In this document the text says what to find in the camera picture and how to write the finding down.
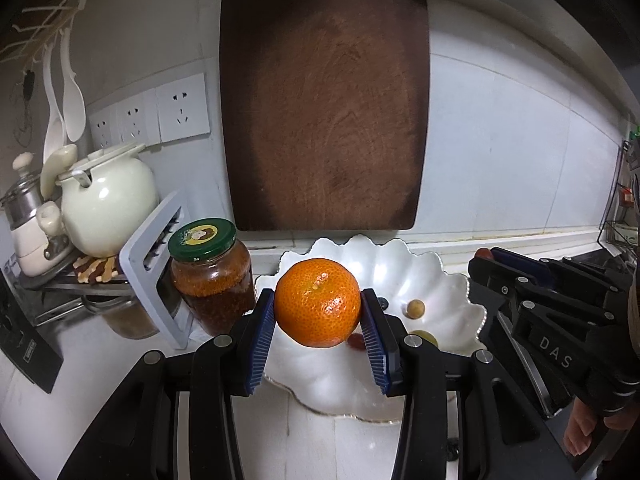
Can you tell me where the cream ceramic spoon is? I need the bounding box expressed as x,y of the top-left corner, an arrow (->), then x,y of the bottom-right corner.
40,143 -> 79,201

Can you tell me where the cream ceramic pot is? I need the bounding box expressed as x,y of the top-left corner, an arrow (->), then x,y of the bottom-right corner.
59,142 -> 160,259

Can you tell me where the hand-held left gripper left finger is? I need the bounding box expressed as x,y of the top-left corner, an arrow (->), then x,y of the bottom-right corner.
57,290 -> 277,480

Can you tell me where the brown wooden cutting board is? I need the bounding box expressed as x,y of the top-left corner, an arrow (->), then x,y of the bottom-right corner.
219,0 -> 432,233

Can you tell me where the brown glass jar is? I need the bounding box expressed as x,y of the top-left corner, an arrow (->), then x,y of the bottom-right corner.
82,295 -> 160,341

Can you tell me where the white wire wall rack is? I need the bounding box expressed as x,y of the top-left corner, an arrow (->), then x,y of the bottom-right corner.
0,0 -> 96,63

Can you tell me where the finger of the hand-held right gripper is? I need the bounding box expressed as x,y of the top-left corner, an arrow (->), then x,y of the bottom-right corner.
469,257 -> 621,323
492,247 -> 631,291

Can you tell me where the black hanging wire tool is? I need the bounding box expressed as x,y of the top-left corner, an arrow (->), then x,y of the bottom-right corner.
12,67 -> 36,146

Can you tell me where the yellow-green round fruit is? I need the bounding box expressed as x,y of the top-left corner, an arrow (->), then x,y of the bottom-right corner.
408,329 -> 440,349

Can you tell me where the grey metal shelf rack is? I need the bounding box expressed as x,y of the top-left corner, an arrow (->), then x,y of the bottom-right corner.
20,190 -> 187,351

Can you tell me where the striped woven trivet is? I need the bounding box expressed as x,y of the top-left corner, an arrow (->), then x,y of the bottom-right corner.
73,254 -> 126,286

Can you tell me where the white wall socket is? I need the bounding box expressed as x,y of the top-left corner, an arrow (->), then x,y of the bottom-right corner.
155,73 -> 211,144
116,91 -> 160,146
89,107 -> 122,149

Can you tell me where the white plastic rice spoon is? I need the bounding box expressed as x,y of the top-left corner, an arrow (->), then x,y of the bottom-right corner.
41,45 -> 67,166
59,27 -> 87,143

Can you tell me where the orange tangerine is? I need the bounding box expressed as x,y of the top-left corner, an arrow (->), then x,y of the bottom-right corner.
274,257 -> 362,349

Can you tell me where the black gas stove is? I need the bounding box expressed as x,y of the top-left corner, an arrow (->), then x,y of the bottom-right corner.
440,254 -> 640,480

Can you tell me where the white scalloped bowl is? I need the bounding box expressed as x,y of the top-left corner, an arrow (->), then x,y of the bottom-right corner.
255,234 -> 489,422

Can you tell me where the green lid glass jar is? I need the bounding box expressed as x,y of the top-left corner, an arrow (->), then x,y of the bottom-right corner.
167,217 -> 257,337

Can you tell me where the small steel and white pot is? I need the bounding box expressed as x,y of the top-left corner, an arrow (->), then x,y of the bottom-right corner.
0,152 -> 71,278

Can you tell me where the person's right hand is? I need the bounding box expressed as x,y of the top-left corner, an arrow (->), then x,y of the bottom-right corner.
564,400 -> 633,456

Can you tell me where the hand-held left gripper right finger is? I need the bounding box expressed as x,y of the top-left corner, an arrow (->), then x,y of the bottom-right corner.
361,288 -> 583,480

